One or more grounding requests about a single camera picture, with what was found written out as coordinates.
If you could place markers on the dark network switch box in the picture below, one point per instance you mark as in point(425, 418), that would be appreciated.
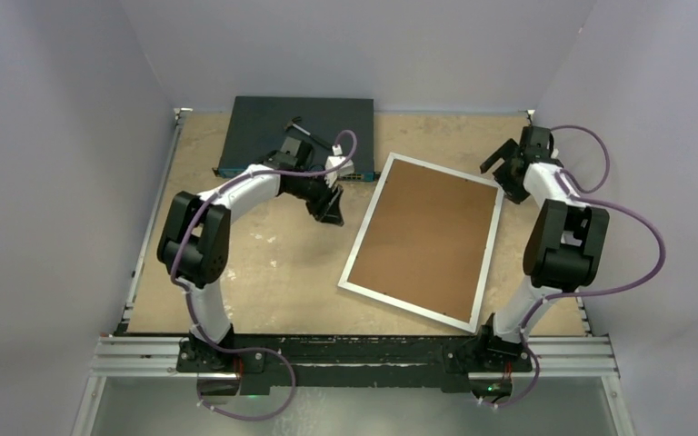
point(261, 124)

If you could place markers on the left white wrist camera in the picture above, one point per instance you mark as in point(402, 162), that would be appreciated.
point(337, 165)

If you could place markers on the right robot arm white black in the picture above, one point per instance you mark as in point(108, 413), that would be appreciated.
point(565, 246)

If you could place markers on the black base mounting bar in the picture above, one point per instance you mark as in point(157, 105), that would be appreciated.
point(452, 364)

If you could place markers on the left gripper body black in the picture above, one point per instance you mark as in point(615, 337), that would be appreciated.
point(314, 193)

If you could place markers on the white picture frame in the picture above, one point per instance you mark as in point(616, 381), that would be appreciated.
point(349, 271)

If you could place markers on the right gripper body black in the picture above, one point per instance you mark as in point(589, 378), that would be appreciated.
point(511, 183)

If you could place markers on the brown cardboard backing board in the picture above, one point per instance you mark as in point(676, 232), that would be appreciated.
point(427, 240)

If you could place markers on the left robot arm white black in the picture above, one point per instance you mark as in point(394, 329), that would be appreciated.
point(195, 242)

